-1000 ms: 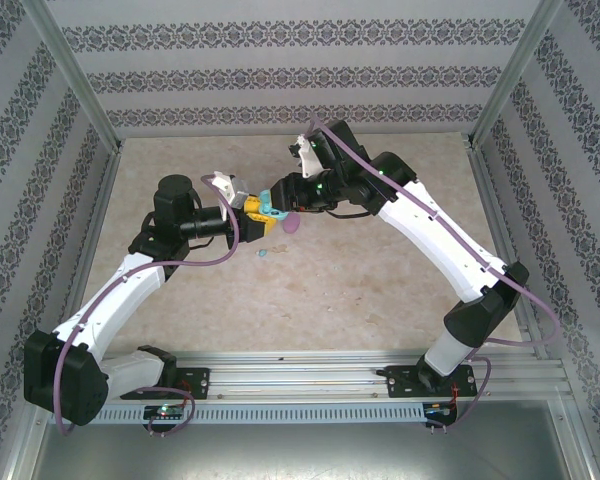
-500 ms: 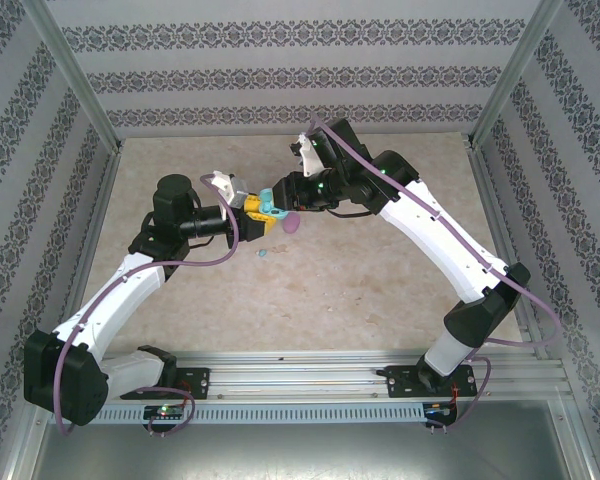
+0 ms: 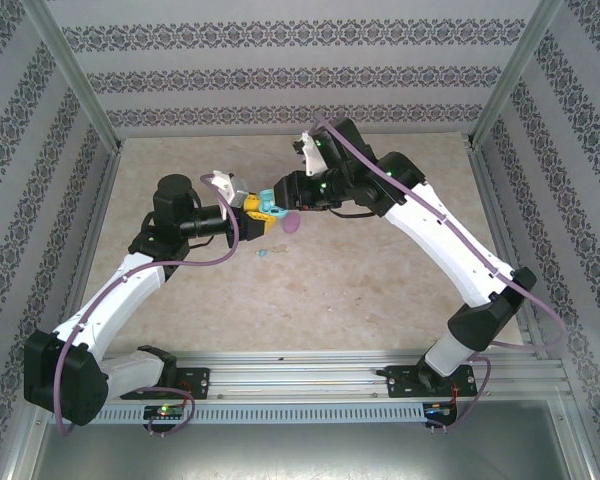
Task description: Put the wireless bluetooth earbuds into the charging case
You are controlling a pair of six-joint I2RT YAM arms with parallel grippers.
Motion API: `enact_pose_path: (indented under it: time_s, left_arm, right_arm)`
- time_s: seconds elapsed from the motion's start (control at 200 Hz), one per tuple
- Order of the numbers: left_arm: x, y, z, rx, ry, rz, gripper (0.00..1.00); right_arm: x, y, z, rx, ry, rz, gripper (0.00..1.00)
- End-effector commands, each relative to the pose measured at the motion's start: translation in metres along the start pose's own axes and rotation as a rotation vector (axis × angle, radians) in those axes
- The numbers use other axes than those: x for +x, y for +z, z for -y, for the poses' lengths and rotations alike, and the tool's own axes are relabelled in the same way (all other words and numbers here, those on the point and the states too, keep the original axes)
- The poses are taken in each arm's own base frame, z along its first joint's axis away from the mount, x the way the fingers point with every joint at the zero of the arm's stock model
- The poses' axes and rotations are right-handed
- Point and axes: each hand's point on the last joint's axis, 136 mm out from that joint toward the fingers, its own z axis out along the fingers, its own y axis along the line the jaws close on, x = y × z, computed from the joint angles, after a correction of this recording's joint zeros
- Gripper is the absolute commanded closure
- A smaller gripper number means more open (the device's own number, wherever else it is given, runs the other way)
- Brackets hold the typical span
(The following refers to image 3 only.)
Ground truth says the blue earbud charging case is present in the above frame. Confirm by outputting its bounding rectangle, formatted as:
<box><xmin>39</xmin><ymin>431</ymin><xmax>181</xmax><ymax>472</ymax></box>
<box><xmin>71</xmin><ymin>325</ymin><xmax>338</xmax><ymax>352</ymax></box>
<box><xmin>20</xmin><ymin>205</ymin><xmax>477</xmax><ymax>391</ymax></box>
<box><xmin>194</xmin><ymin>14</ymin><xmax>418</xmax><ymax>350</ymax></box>
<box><xmin>258</xmin><ymin>188</ymin><xmax>289</xmax><ymax>221</ymax></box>

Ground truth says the grey metal panel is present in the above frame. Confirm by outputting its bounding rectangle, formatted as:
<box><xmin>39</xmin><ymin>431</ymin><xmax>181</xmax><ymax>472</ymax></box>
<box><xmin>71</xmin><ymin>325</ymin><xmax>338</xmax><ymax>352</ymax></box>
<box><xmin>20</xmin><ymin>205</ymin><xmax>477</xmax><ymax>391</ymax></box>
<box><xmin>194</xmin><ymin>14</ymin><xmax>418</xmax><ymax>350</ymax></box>
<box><xmin>29</xmin><ymin>424</ymin><xmax>594</xmax><ymax>480</ymax></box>

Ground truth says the thin black right gripper cable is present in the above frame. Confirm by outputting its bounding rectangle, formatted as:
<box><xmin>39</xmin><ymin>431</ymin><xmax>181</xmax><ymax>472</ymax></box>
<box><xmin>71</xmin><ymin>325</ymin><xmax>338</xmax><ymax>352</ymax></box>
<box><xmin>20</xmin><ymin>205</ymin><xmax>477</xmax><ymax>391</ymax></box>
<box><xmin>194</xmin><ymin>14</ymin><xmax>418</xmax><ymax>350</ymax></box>
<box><xmin>328</xmin><ymin>206</ymin><xmax>377</xmax><ymax>220</ymax></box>

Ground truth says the aluminium side rail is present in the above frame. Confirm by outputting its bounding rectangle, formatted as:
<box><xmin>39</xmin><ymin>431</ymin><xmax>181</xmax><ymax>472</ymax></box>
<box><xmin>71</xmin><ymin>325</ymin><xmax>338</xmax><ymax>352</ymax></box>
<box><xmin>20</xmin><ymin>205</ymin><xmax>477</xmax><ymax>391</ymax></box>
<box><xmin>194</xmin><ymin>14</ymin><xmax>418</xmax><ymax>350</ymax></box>
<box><xmin>467</xmin><ymin>144</ymin><xmax>551</xmax><ymax>361</ymax></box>
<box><xmin>47</xmin><ymin>147</ymin><xmax>126</xmax><ymax>369</ymax></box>

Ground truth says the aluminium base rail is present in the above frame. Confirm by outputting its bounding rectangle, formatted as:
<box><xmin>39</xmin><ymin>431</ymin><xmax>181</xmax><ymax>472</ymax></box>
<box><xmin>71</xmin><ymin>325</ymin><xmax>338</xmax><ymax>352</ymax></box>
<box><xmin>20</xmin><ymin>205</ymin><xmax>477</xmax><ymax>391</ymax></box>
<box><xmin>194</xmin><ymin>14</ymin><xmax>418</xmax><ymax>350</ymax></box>
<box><xmin>27</xmin><ymin>349</ymin><xmax>571</xmax><ymax>401</ymax></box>

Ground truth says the aluminium frame post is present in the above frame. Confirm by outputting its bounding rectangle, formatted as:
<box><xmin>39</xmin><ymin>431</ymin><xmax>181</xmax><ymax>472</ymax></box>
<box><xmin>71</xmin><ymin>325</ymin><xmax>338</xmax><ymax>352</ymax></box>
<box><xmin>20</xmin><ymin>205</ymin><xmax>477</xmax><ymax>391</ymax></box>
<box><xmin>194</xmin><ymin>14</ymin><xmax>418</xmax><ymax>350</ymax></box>
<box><xmin>22</xmin><ymin>0</ymin><xmax>122</xmax><ymax>151</ymax></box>
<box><xmin>469</xmin><ymin>0</ymin><xmax>569</xmax><ymax>149</ymax></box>

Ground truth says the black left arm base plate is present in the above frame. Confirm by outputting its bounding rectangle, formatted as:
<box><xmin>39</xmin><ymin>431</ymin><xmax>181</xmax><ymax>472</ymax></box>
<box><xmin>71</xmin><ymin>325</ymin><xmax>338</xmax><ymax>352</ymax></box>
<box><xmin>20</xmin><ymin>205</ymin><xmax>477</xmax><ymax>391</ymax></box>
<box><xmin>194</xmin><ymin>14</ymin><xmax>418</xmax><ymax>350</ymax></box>
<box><xmin>119</xmin><ymin>367</ymin><xmax>212</xmax><ymax>401</ymax></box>

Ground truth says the grey slotted cable duct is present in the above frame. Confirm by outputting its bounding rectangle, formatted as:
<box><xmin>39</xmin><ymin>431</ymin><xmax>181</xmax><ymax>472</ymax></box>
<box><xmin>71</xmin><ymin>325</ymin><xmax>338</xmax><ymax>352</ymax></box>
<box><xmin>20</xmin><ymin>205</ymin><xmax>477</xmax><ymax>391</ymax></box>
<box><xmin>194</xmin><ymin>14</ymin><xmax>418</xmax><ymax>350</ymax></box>
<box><xmin>47</xmin><ymin>403</ymin><xmax>428</xmax><ymax>425</ymax></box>

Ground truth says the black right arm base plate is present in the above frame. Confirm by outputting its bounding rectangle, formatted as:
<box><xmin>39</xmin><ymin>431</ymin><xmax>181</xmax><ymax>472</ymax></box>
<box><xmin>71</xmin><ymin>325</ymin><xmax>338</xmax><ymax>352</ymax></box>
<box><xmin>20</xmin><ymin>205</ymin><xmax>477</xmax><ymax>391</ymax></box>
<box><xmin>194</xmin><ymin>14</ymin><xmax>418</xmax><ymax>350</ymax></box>
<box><xmin>385</xmin><ymin>363</ymin><xmax>480</xmax><ymax>400</ymax></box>

